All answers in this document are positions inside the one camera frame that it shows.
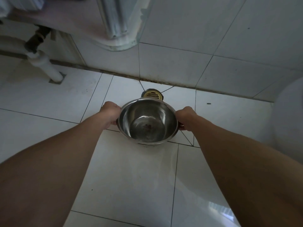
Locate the person's right forearm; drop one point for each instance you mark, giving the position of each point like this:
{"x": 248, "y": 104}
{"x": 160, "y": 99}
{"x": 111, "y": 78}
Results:
{"x": 246, "y": 172}

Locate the white drain pipe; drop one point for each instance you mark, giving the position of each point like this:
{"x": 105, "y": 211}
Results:
{"x": 43, "y": 63}

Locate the stainless steel pot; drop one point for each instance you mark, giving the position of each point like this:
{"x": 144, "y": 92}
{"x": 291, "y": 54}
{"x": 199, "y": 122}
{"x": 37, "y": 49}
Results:
{"x": 147, "y": 121}

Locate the white toilet bowl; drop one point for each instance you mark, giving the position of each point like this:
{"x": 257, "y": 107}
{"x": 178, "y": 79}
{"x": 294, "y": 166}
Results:
{"x": 287, "y": 115}

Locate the person's right hand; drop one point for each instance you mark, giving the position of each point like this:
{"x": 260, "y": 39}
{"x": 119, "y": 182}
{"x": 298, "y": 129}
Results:
{"x": 187, "y": 118}

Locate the brass floor drain cover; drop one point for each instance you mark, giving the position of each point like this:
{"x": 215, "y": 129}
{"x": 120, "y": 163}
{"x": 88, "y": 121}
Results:
{"x": 152, "y": 94}

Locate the person's left forearm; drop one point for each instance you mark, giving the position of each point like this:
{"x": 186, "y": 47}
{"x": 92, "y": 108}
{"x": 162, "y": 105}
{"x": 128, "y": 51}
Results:
{"x": 51, "y": 167}

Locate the person's left hand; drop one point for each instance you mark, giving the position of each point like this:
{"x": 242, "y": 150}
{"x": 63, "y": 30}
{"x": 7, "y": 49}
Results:
{"x": 109, "y": 113}

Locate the person's left fingers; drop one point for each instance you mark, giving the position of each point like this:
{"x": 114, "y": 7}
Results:
{"x": 116, "y": 110}

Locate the person's right fingers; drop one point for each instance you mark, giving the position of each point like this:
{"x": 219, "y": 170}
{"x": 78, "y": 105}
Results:
{"x": 180, "y": 118}

